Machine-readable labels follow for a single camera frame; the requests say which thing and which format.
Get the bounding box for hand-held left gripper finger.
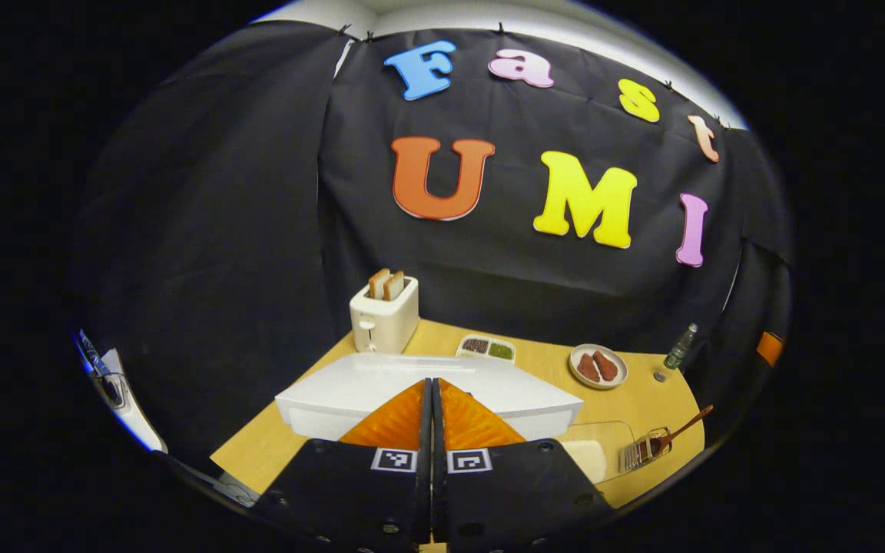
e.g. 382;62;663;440
433;376;614;553
254;376;433;553

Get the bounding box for wooden spoon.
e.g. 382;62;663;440
646;404;715;455

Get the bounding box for white rice cooker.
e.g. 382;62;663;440
274;353;585;442

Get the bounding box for clear rice box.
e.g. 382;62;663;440
558;420;638;485

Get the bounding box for clear chopstick holder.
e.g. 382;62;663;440
618;427;674;473

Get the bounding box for green glass bottle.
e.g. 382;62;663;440
663;323;698;371

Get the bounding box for white divided bean dish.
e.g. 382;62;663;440
456;335;517;364

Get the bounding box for white round plate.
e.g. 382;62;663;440
568;343;629;391

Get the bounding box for white toaster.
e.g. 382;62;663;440
349;275;420;355

